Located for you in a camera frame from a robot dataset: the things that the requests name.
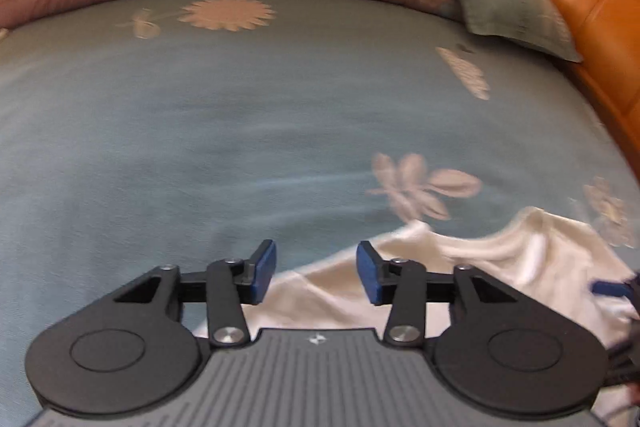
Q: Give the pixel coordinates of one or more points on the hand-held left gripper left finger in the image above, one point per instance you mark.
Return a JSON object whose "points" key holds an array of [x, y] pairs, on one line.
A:
{"points": [[264, 272]]}

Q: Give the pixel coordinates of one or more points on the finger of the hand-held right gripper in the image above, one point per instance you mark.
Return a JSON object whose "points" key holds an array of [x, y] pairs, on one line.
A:
{"points": [[610, 289]]}

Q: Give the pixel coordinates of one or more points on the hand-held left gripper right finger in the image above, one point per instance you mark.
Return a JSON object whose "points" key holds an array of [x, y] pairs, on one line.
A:
{"points": [[367, 272]]}

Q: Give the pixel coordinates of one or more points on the white printed t-shirt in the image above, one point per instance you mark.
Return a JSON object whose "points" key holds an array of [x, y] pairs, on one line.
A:
{"points": [[550, 257]]}

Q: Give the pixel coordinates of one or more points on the blue floral bed sheet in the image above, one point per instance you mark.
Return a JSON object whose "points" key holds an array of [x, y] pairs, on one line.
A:
{"points": [[200, 132]]}

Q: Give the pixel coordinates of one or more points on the teal flower print pillow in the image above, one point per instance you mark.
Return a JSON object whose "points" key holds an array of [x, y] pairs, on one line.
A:
{"points": [[510, 12]]}

